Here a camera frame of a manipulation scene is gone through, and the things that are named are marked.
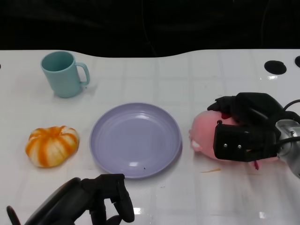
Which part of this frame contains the pink plush doll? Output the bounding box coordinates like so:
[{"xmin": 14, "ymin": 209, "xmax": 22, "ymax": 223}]
[{"xmin": 188, "ymin": 110, "xmax": 279, "ymax": 171}]

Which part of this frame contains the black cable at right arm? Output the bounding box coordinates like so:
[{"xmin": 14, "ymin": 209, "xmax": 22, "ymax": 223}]
[{"xmin": 282, "ymin": 99, "xmax": 300, "ymax": 116}]

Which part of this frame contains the black backdrop cloth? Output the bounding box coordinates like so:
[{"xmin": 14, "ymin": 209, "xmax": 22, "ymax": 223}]
[{"xmin": 0, "ymin": 0, "xmax": 300, "ymax": 58}]

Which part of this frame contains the orange white plush pumpkin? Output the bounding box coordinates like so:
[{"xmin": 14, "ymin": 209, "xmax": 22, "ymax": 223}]
[{"xmin": 25, "ymin": 126, "xmax": 80, "ymax": 168}]

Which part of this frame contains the lavender plastic plate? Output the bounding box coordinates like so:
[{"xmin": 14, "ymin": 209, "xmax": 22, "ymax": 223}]
[{"xmin": 90, "ymin": 102, "xmax": 183, "ymax": 180}]

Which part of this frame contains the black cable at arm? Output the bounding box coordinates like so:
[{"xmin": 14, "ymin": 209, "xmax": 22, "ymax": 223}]
[
  {"xmin": 282, "ymin": 99, "xmax": 300, "ymax": 116},
  {"xmin": 6, "ymin": 205, "xmax": 21, "ymax": 225}
]

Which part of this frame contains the light teal plastic mug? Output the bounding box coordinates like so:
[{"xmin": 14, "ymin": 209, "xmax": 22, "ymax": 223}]
[{"xmin": 40, "ymin": 51, "xmax": 91, "ymax": 98}]

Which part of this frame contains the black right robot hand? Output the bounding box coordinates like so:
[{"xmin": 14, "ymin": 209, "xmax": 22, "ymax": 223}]
[{"xmin": 207, "ymin": 92, "xmax": 285, "ymax": 163}]

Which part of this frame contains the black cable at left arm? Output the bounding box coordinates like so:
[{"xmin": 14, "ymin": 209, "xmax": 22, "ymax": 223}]
[{"xmin": 6, "ymin": 205, "xmax": 21, "ymax": 225}]

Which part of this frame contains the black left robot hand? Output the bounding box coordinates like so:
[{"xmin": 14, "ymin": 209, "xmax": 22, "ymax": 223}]
[{"xmin": 23, "ymin": 173, "xmax": 135, "ymax": 225}]

